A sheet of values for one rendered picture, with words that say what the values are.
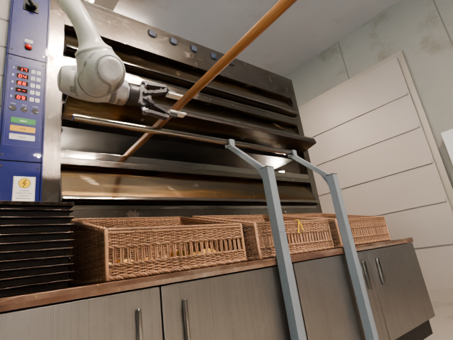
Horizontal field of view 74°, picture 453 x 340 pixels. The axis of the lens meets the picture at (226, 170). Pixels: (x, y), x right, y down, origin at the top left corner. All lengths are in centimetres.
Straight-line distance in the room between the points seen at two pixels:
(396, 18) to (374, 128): 147
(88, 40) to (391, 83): 401
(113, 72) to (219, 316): 81
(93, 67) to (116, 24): 121
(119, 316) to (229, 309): 37
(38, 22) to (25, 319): 139
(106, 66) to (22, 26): 99
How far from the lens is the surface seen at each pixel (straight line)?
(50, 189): 150
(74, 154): 157
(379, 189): 433
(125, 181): 161
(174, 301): 100
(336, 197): 164
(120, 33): 205
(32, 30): 184
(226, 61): 99
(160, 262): 104
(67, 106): 161
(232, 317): 113
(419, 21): 480
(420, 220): 418
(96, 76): 89
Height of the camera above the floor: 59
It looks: 17 degrees up
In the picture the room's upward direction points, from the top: 8 degrees counter-clockwise
